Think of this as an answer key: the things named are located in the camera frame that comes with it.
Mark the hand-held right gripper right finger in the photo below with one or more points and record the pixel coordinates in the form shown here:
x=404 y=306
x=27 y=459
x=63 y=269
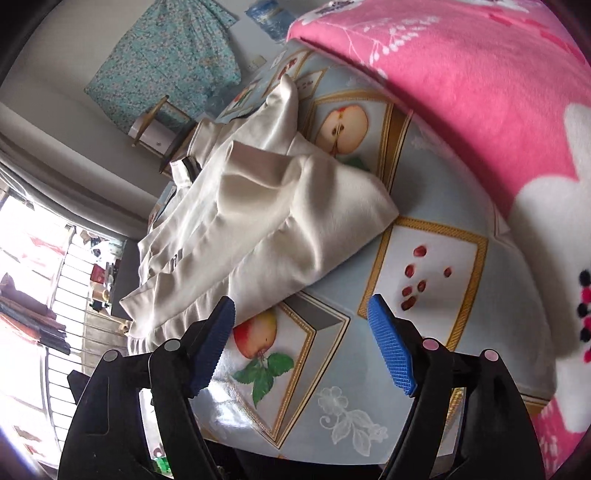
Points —
x=390 y=346

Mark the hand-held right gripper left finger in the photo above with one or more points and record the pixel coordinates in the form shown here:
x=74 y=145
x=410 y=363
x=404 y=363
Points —
x=212 y=346

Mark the cream jacket with black trim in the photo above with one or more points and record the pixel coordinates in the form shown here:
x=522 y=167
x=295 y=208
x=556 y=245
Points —
x=258 y=217

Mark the dark grey cabinet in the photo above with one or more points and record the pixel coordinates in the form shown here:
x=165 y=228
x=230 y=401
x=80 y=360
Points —
x=127 y=277

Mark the metal window railing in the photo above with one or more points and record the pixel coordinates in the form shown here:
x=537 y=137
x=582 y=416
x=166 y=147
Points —
x=78 y=295

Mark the fruit print tablecloth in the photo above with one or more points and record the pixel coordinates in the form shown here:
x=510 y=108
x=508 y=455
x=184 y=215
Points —
x=425 y=152

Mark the wooden chair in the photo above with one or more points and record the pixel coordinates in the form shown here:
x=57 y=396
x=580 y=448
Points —
x=180 y=147

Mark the empty clear water jug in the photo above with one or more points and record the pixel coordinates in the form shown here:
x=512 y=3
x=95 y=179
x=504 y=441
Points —
x=216 y=104

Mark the pink floral blanket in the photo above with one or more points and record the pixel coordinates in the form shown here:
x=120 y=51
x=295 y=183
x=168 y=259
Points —
x=461 y=92

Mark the blue water jug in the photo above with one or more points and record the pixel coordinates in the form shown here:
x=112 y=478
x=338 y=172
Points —
x=272 y=21

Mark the white wall socket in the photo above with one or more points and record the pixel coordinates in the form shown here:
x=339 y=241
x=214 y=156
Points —
x=258 y=61

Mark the teal floral wall cloth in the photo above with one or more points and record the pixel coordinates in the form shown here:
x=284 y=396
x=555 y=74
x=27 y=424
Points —
x=161 y=60

